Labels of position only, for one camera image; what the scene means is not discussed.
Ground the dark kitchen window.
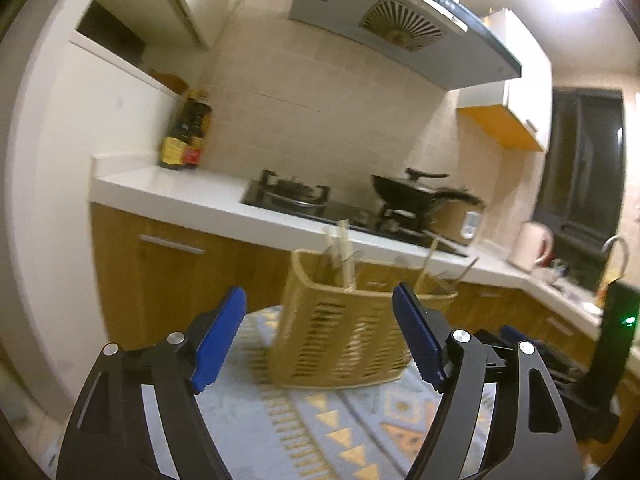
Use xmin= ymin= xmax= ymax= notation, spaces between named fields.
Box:
xmin=533 ymin=89 xmax=626 ymax=292

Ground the white kitchen counter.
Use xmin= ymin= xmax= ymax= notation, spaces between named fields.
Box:
xmin=89 ymin=152 xmax=600 ymax=340

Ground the pink electric kettle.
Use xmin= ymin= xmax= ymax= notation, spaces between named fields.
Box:
xmin=506 ymin=221 xmax=553 ymax=273

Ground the blue patterned table cloth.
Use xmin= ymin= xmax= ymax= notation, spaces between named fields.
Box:
xmin=139 ymin=303 xmax=501 ymax=480

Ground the chrome sink faucet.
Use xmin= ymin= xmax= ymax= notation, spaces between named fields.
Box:
xmin=601 ymin=234 xmax=630 ymax=278

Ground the brown rice cooker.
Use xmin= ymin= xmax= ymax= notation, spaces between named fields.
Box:
xmin=427 ymin=196 xmax=486 ymax=246

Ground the wooden chopstick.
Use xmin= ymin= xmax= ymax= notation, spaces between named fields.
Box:
xmin=414 ymin=236 xmax=439 ymax=292
xmin=337 ymin=220 xmax=356 ymax=290

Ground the black gas stove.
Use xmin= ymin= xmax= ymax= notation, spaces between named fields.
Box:
xmin=240 ymin=169 xmax=471 ymax=258

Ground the grey range hood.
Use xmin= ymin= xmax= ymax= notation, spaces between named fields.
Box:
xmin=290 ymin=0 xmax=522 ymax=90

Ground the red label sauce bottle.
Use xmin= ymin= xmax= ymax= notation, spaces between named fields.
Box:
xmin=183 ymin=90 xmax=213 ymax=169

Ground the tan plastic utensil basket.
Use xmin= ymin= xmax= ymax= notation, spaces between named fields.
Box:
xmin=268 ymin=249 xmax=457 ymax=389

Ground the white orange wall cabinet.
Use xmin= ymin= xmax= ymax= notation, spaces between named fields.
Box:
xmin=458 ymin=9 xmax=552 ymax=152

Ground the dark soy sauce bottle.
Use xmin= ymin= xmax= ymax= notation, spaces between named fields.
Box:
xmin=158 ymin=89 xmax=198 ymax=170

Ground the black plastic spoon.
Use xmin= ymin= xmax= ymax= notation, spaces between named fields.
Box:
xmin=436 ymin=257 xmax=480 ymax=289

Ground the black wok with lid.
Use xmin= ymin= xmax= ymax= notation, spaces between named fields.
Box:
xmin=371 ymin=168 xmax=486 ymax=214

